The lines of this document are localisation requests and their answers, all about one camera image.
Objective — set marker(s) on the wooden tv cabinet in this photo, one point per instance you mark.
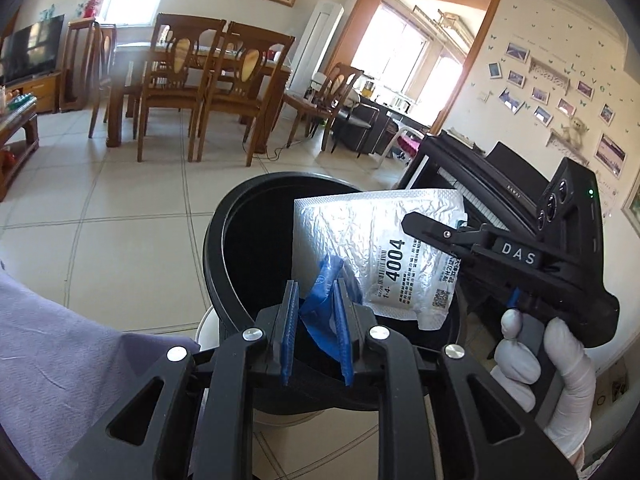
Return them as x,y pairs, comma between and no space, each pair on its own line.
46,90

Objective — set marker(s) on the wooden coffee table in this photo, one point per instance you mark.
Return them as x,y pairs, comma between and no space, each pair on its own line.
19,138

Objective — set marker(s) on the wooden chair by doorway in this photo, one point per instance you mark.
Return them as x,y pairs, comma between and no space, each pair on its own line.
325,103

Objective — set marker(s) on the white standing air conditioner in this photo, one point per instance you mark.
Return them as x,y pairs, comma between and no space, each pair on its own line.
312,45

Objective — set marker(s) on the black digital piano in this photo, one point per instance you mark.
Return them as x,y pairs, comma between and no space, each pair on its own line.
499,187

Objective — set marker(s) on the tall wooden plant stand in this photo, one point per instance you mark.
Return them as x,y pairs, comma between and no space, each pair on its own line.
77,64

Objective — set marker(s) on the purple floral tablecloth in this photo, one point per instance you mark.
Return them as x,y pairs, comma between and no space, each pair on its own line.
60,372

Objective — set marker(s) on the wooden dining table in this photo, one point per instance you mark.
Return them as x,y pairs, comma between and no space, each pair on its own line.
126,78

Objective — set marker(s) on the wooden dining chair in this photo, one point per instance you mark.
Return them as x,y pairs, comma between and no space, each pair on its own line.
243,70
177,69

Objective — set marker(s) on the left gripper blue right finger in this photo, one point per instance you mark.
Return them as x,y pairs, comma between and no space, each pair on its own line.
342,333

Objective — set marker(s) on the blue wrapper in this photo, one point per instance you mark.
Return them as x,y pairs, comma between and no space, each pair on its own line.
317,310

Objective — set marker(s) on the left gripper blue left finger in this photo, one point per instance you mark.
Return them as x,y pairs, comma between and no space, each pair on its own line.
288,320

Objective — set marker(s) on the black round trash bin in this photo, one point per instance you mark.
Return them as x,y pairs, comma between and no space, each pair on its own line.
247,261

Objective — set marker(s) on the white bubble mailer pouch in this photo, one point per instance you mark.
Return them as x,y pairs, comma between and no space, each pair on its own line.
393,273

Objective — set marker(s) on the black flat television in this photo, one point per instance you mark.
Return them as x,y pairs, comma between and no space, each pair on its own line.
32,50

